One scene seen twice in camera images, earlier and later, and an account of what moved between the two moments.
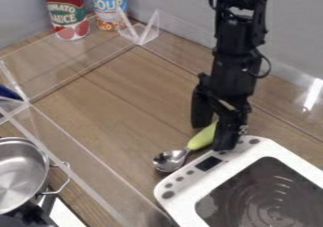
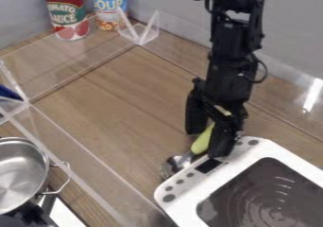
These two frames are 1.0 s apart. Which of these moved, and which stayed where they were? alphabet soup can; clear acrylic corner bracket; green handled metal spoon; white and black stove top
Moved: green handled metal spoon
Stayed: alphabet soup can; white and black stove top; clear acrylic corner bracket
